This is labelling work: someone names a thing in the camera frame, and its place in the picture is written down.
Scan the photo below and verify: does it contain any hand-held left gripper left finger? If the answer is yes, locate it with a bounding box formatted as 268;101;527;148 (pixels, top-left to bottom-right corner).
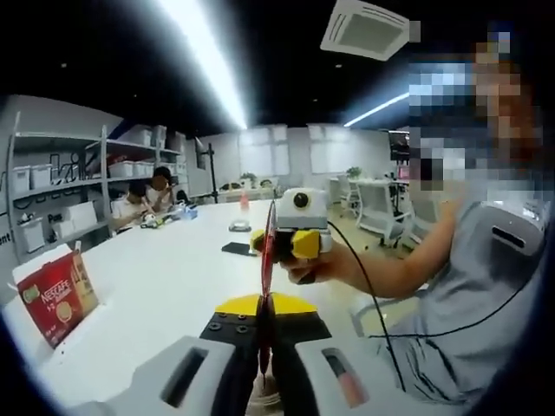
71;293;263;416

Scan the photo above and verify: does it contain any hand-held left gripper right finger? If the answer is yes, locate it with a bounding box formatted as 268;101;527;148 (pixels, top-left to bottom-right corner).
269;292;452;416

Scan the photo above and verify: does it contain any red coffee pouch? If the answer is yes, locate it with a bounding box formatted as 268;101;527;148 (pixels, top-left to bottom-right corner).
255;198;281;391

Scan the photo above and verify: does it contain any clear glass cup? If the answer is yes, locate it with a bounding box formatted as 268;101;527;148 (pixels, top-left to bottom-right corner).
228;189;253;233

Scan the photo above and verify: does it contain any red coffee box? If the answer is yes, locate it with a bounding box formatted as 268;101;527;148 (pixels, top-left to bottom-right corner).
11;241;101;350

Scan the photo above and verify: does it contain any person's right hand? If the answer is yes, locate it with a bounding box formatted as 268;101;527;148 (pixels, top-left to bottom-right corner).
281;244;363;288

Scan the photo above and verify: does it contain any black phone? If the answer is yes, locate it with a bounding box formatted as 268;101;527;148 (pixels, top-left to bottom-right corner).
220;241;262;258

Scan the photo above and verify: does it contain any white office chair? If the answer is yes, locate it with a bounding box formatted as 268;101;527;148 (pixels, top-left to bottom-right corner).
355;179;401;238
388;194;435;251

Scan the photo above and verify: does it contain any black monitor on stand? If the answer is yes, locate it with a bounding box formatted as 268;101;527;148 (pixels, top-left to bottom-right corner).
194;137;219;205

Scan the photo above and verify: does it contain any row of white storage bins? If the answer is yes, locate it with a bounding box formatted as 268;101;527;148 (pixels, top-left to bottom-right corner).
11;124;180;194

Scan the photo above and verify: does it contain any person in grey shirt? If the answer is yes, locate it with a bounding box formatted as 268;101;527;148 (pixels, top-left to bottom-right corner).
350;198;552;408

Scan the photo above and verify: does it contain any ceiling light strip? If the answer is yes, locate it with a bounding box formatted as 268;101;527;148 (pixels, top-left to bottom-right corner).
157;0;251;130

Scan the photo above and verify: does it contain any ceiling air vent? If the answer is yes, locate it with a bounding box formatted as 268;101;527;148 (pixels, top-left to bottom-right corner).
319;0;413;61

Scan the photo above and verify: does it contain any grey metal shelf rack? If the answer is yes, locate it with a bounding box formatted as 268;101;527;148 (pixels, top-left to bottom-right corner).
2;110;188;261

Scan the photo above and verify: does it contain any grey chest device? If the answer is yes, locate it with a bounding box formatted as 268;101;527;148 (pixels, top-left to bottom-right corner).
472;200;548;262

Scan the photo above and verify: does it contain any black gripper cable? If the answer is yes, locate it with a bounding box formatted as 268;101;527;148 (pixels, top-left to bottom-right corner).
325;221;408;392

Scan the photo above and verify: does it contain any black device cable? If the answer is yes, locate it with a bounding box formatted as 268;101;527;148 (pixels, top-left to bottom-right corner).
368;259;543;340

